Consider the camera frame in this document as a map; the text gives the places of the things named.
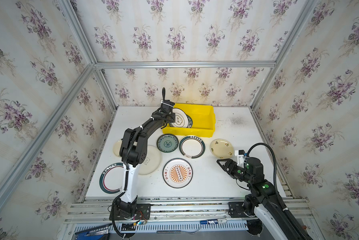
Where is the white plate black cloud outline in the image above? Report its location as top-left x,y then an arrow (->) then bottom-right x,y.
169,108 -> 189,128

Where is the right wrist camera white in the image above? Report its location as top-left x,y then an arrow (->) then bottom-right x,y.
234,150 -> 246,168

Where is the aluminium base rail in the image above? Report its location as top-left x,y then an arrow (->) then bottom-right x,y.
63,196 -> 313,233

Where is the small green patterned plate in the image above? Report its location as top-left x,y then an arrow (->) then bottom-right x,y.
156,134 -> 179,153

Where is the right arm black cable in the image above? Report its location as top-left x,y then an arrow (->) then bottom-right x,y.
246,142 -> 312,240

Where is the cream floral plate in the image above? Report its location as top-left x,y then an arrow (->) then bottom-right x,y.
210,139 -> 234,159

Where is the plain white large plate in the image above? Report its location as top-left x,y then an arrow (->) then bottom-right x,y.
138,145 -> 162,176

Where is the white plate dark green rim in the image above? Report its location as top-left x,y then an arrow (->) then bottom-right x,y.
178,136 -> 205,159

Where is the small cream plate dark spot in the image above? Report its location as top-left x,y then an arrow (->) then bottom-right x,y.
112,140 -> 122,157

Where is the aluminium cage frame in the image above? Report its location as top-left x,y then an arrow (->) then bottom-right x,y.
0,1 -> 317,212

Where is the yellow plastic bin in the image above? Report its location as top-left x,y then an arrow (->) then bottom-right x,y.
162,104 -> 216,138

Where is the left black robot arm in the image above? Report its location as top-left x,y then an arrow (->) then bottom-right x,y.
110,100 -> 175,221

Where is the white plate orange sunburst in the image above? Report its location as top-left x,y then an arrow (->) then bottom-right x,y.
162,158 -> 193,189

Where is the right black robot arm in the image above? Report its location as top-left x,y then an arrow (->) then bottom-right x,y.
216,157 -> 312,240

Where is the blue tool under rail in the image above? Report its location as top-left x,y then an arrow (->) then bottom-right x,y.
72,224 -> 111,240

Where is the blue white marker pen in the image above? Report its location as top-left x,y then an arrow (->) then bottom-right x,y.
200,219 -> 227,225

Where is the white plate teal red rim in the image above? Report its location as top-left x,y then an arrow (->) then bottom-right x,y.
99,163 -> 124,194

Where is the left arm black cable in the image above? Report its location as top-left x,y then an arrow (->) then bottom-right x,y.
110,87 -> 168,238

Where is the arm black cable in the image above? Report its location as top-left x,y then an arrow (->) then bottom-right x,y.
246,142 -> 312,240
110,87 -> 168,238

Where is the white plate teal lettered rim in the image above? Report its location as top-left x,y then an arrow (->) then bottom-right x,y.
184,115 -> 193,128

